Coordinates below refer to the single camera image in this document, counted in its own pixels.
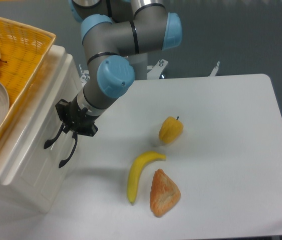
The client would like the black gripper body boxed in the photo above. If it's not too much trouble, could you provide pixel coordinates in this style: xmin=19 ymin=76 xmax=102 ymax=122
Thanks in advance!
xmin=65 ymin=101 xmax=98 ymax=137

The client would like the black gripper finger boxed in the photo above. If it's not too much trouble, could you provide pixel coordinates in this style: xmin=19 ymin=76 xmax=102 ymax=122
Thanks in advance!
xmin=55 ymin=99 xmax=69 ymax=125
xmin=62 ymin=124 xmax=77 ymax=134

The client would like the white top drawer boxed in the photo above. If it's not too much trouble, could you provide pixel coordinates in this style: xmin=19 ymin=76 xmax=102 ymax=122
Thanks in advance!
xmin=2 ymin=52 xmax=84 ymax=213

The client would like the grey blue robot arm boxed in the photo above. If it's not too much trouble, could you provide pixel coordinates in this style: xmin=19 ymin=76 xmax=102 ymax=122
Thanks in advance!
xmin=56 ymin=0 xmax=182 ymax=137

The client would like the white drawer cabinet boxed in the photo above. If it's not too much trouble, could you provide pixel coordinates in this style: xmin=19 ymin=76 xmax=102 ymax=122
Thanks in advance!
xmin=0 ymin=44 xmax=84 ymax=215

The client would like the yellow woven basket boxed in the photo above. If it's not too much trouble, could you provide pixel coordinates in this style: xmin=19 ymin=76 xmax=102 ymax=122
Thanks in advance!
xmin=0 ymin=17 xmax=56 ymax=141

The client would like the yellow toy banana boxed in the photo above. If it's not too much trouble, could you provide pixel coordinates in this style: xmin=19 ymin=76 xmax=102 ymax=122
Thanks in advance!
xmin=126 ymin=151 xmax=166 ymax=205

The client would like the yellow toy bell pepper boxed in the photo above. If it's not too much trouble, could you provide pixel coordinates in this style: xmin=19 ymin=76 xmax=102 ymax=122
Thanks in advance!
xmin=159 ymin=116 xmax=184 ymax=144

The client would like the orange toy bread piece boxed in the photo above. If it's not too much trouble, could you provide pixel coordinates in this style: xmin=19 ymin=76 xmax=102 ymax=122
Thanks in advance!
xmin=150 ymin=169 xmax=181 ymax=218

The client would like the black lower drawer handle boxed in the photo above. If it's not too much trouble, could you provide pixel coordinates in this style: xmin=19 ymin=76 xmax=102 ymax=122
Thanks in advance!
xmin=58 ymin=132 xmax=79 ymax=169

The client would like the black drawer handle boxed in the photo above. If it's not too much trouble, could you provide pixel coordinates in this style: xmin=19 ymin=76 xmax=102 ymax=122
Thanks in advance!
xmin=58 ymin=132 xmax=79 ymax=169
xmin=44 ymin=124 xmax=64 ymax=149

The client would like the black top drawer handle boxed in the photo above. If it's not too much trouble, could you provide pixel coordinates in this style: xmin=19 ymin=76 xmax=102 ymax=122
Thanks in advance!
xmin=44 ymin=124 xmax=64 ymax=149

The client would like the white metal table bracket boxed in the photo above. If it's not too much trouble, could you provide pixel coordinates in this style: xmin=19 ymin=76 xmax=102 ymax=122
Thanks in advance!
xmin=209 ymin=61 xmax=220 ymax=77

